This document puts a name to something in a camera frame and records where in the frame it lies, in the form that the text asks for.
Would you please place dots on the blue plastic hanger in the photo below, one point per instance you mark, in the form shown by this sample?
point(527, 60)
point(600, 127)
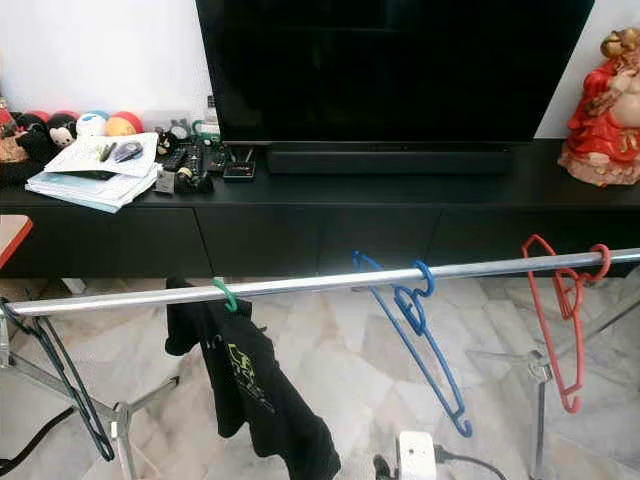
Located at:
point(410, 312)

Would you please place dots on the black thin hanger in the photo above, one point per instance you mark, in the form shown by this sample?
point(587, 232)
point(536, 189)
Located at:
point(106, 450)

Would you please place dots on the green plastic hanger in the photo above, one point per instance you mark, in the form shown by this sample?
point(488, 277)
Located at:
point(230, 300)

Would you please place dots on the red plastic hanger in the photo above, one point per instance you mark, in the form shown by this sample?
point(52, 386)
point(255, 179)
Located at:
point(573, 400)

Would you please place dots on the marble pattern folding table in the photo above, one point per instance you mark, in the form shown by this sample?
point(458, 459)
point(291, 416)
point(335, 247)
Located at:
point(12, 235)

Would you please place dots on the stack of white papers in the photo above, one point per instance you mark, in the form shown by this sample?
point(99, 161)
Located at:
point(90, 182)

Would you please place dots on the black and white plush toy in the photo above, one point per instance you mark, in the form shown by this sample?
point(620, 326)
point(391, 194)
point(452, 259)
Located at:
point(62, 130)

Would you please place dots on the white and blue plush ball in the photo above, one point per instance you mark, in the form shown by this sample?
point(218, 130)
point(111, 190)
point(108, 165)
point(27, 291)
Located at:
point(92, 124)

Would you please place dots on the orange and red plush ball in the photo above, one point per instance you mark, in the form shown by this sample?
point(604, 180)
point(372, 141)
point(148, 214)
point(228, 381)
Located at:
point(126, 123)

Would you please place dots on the clear plastic bottle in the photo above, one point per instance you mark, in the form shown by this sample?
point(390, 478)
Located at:
point(210, 118)

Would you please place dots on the black T-shirt with logo print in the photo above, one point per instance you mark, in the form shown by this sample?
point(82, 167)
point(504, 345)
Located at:
point(260, 400)

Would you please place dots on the silver metal clothes rack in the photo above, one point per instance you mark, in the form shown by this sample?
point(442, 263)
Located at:
point(310, 283)

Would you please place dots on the black television console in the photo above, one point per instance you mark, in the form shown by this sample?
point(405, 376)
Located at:
point(380, 215)

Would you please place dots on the black soundbar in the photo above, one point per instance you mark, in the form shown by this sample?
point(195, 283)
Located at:
point(390, 160)

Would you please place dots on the black flat screen television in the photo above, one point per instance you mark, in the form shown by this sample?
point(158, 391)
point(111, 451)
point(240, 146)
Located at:
point(390, 70)

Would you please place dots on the red robed figurine statue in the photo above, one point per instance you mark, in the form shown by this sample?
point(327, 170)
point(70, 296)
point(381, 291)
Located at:
point(600, 110)

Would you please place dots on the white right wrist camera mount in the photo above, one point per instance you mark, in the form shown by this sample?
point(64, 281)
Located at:
point(416, 457)

